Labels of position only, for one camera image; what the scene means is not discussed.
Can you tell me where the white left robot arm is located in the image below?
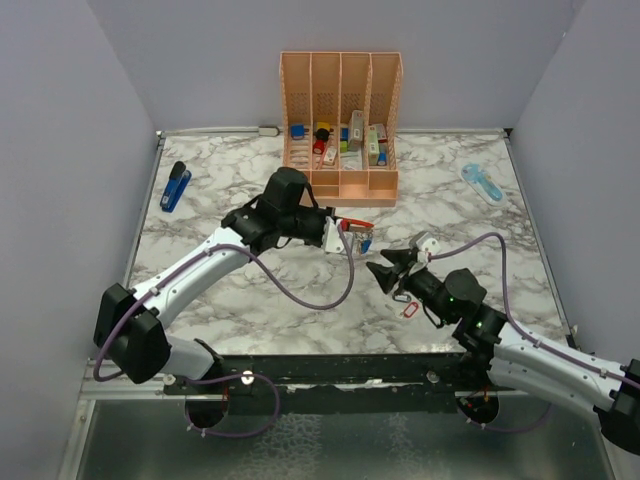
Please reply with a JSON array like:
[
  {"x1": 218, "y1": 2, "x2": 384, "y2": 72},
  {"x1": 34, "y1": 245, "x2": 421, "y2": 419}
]
[{"x1": 94, "y1": 167, "x2": 336, "y2": 395}]

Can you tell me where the blue plastic key tag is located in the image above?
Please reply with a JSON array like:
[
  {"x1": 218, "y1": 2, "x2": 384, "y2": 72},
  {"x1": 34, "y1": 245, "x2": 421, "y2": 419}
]
[{"x1": 360, "y1": 239, "x2": 372, "y2": 254}]

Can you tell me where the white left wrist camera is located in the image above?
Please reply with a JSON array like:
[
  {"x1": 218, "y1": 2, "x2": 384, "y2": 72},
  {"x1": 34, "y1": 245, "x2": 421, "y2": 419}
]
[{"x1": 322, "y1": 218, "x2": 353, "y2": 255}]

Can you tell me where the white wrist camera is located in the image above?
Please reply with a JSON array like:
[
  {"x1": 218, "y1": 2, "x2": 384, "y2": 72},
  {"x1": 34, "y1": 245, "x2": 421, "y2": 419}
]
[
  {"x1": 322, "y1": 218, "x2": 353, "y2": 255},
  {"x1": 409, "y1": 231, "x2": 441, "y2": 264}
]

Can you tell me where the peach plastic desk organizer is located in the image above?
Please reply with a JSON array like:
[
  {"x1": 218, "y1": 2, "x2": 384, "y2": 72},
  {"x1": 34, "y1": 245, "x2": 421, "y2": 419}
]
[{"x1": 279, "y1": 51, "x2": 403, "y2": 207}]

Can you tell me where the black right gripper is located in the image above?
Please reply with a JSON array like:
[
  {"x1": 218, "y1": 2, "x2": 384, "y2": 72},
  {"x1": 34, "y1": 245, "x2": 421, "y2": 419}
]
[{"x1": 367, "y1": 249, "x2": 455, "y2": 325}]

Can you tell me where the blue stapler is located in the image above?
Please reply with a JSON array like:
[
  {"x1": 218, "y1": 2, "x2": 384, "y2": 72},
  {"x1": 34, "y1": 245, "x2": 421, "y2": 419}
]
[{"x1": 159, "y1": 161, "x2": 192, "y2": 213}]

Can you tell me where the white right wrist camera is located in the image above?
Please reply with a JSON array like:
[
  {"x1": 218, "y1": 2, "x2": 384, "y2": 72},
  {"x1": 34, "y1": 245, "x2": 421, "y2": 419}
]
[{"x1": 409, "y1": 231, "x2": 441, "y2": 264}]

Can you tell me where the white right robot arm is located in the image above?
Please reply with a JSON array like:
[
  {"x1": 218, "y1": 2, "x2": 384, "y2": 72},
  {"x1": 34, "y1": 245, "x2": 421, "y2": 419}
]
[{"x1": 367, "y1": 249, "x2": 639, "y2": 454}]

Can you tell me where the green white box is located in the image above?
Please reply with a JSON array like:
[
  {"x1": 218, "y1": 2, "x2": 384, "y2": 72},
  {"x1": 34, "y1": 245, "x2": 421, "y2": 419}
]
[{"x1": 366, "y1": 123, "x2": 388, "y2": 167}]

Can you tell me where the blue packaged correction tape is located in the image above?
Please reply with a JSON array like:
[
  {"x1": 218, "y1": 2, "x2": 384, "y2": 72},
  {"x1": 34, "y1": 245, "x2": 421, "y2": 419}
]
[{"x1": 461, "y1": 163, "x2": 506, "y2": 206}]

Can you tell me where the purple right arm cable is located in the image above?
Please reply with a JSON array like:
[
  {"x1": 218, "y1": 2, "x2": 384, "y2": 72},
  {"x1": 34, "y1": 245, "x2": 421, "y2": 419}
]
[{"x1": 427, "y1": 232, "x2": 640, "y2": 434}]

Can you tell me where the metal key organizer red handle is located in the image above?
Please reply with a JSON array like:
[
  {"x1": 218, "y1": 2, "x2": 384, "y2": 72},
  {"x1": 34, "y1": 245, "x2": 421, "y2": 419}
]
[{"x1": 339, "y1": 218, "x2": 375, "y2": 255}]

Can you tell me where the red tag with key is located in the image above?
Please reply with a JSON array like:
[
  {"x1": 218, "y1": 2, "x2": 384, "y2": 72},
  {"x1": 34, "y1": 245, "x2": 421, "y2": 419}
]
[{"x1": 396, "y1": 301, "x2": 421, "y2": 319}]

